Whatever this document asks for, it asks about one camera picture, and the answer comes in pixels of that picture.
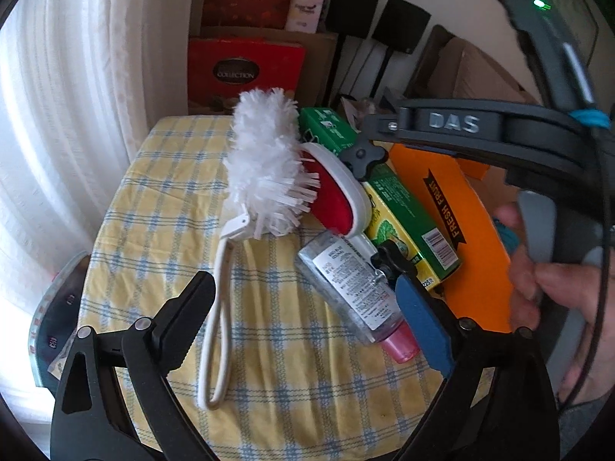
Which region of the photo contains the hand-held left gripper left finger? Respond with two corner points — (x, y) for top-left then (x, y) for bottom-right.
(50, 271), (217, 461)

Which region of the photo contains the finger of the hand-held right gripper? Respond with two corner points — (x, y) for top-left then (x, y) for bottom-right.
(372, 239), (409, 289)
(341, 108), (402, 181)

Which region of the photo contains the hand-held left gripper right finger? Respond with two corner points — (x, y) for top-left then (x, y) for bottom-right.
(391, 271), (560, 461)

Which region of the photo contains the long green carton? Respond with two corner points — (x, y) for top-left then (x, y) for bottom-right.
(298, 107), (462, 294)

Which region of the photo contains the clear bottle with pink cap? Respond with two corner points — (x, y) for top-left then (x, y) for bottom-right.
(295, 230), (419, 363)

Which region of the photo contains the red and white lint brush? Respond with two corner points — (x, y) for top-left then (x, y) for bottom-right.
(300, 143), (373, 241)

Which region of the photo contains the orange cardboard box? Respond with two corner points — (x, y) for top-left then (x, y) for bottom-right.
(387, 141), (520, 337)

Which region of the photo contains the white fluffy duster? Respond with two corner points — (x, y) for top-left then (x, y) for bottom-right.
(198, 87), (322, 411)

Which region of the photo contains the person's right forearm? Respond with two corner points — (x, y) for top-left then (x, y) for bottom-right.
(557, 384), (615, 461)

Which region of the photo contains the person's right hand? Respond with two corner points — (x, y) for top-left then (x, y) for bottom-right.
(495, 204), (615, 404)

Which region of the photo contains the beige chair cushion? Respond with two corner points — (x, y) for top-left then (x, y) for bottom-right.
(439, 38), (534, 104)

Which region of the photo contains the black speaker on stand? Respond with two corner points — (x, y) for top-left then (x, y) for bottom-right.
(370, 0), (432, 99)
(327, 0), (384, 106)

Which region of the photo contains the yellow checked tablecloth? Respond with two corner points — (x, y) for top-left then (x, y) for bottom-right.
(77, 115), (447, 461)

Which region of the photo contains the cyan plastic item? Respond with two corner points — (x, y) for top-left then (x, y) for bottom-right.
(497, 221), (520, 250)

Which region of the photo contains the small white box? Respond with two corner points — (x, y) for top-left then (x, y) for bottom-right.
(286, 0), (327, 32)

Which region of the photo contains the white curtain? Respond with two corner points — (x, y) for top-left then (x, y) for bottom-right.
(0, 0), (203, 395)

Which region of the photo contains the black cable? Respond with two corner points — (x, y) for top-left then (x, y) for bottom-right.
(560, 120), (615, 409)

